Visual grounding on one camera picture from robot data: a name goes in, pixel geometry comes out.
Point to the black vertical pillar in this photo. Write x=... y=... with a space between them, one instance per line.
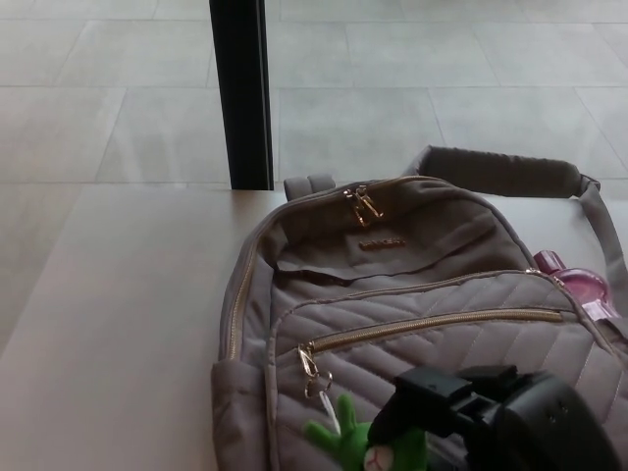
x=243 y=98

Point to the grey quilted backpack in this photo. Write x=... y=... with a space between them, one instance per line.
x=392 y=294

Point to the pink transparent water bottle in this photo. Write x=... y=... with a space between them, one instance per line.
x=579 y=284

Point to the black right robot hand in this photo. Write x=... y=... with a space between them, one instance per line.
x=530 y=427

